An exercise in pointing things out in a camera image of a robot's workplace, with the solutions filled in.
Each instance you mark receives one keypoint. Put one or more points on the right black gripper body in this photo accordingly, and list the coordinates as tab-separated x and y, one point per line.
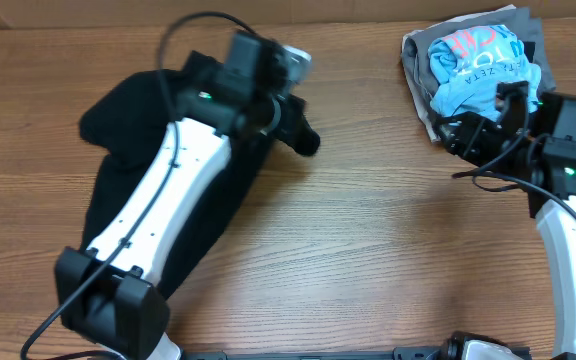
481	144

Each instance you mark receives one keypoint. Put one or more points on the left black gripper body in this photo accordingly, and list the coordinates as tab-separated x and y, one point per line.
289	105

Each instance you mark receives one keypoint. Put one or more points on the black t-shirt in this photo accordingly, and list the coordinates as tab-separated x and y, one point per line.
130	122

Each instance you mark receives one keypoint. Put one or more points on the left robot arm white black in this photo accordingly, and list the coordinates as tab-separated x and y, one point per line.
183	148

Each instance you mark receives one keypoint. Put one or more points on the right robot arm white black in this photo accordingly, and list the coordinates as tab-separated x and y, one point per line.
536	153

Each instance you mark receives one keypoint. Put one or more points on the light blue printed t-shirt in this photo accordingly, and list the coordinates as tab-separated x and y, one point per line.
469	64

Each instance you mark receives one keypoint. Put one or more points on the grey folded garment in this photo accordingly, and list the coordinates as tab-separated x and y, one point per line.
415	45

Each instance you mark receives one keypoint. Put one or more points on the black folded garment in pile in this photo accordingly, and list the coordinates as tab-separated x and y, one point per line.
529	50

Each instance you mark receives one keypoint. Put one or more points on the beige folded garment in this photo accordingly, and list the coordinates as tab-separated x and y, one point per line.
417	98

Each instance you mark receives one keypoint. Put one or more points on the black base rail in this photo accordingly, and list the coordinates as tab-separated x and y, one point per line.
459	345

